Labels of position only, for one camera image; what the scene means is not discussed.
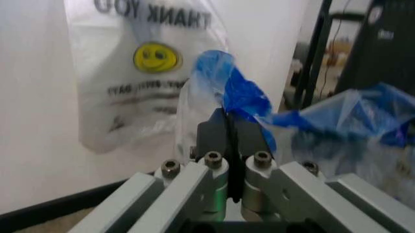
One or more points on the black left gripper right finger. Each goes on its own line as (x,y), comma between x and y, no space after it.
(291,191)

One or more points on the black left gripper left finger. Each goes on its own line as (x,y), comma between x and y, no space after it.
(181,191)

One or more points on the blue translucent garbage bag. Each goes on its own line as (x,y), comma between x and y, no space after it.
(241,94)

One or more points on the white smiley thank-you plastic bag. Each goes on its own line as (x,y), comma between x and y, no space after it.
(129,80)

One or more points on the black baseboard strip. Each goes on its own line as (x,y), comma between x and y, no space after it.
(65,201)

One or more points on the black computer tower case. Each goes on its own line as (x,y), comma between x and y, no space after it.
(379,46)

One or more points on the black metal rack frame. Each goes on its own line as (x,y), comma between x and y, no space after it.
(316,48)

